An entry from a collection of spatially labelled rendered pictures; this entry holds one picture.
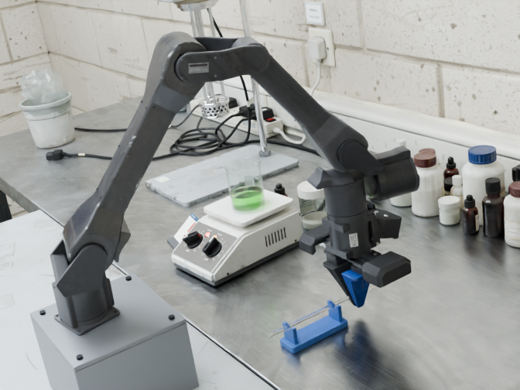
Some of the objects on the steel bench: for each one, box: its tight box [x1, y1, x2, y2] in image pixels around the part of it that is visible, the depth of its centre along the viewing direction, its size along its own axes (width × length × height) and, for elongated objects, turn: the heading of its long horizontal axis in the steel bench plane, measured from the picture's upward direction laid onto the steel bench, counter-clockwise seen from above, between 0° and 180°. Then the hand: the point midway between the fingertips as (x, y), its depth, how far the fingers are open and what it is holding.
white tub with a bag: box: [19, 68, 75, 149], centre depth 223 cm, size 14×14×21 cm
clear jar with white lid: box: [297, 181, 327, 231], centre depth 149 cm, size 6×6×8 cm
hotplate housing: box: [171, 207, 302, 286], centre depth 143 cm, size 22×13×8 cm, turn 148°
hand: (356, 285), depth 118 cm, fingers closed, pressing on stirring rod
